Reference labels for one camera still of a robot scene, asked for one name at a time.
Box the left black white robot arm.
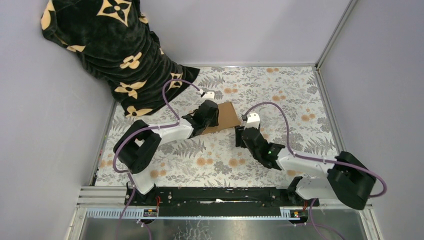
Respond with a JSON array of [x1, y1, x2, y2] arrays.
[[113, 100, 219, 206]]

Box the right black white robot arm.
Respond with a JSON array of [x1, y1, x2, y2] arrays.
[[234, 126, 377, 210]]

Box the brown cardboard box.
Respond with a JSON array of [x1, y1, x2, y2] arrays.
[[201, 101, 241, 135]]

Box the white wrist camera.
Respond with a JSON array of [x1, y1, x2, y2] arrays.
[[200, 90, 215, 101], [242, 112, 261, 130]]

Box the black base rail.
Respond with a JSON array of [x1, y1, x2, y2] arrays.
[[124, 186, 320, 217]]

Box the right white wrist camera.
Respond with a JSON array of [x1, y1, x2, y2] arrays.
[[242, 112, 261, 130]]

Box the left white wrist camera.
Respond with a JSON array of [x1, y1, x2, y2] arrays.
[[200, 90, 215, 101]]

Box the black floral plush blanket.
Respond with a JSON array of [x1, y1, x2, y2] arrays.
[[40, 0, 200, 118]]

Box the aluminium frame rails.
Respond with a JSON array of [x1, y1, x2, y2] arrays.
[[64, 0, 385, 240]]

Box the floral patterned table mat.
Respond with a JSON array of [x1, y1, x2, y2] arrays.
[[94, 66, 347, 188]]

